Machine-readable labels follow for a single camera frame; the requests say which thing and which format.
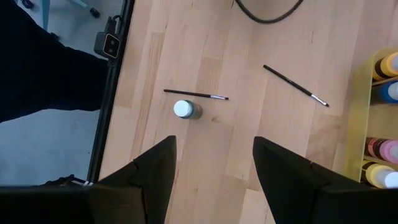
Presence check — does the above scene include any black metal table frame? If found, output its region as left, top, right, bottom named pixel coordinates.
left=86, top=0, right=136, bottom=185

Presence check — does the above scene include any table-level camera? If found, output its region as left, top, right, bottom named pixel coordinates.
left=93, top=30, right=123, bottom=60

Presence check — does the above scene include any navy blue paint bottle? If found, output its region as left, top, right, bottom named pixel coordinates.
left=375, top=81, right=398, bottom=105

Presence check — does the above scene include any yellow translucent plastic tray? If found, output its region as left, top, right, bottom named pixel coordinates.
left=343, top=46, right=398, bottom=189

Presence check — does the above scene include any lemon yellow striped paint bottle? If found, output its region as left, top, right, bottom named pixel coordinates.
left=360, top=161, right=398, bottom=190

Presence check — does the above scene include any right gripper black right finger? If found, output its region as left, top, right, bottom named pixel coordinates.
left=252, top=136, right=398, bottom=224

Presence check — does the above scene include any green striped paint bottle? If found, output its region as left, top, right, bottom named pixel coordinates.
left=173, top=99, right=204, bottom=120

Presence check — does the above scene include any office chair base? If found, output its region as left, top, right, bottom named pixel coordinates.
left=18, top=0, right=101, bottom=19

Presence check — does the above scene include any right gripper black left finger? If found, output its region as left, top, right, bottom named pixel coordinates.
left=0, top=135, right=177, bottom=224

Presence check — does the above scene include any small pink striped paint bottle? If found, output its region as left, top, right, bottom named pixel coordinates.
left=364, top=137, right=398, bottom=165

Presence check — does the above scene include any black paintbrush silver ferrule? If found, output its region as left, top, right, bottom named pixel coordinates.
left=262, top=63, right=330, bottom=108
left=163, top=88, right=230, bottom=101

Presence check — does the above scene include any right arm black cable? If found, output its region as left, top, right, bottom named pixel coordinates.
left=234, top=0, right=305, bottom=25

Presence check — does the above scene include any person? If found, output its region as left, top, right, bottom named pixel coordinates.
left=0, top=0, right=110, bottom=124

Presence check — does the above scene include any golden yellow striped paint bottle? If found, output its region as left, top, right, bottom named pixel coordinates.
left=372, top=52, right=398, bottom=82

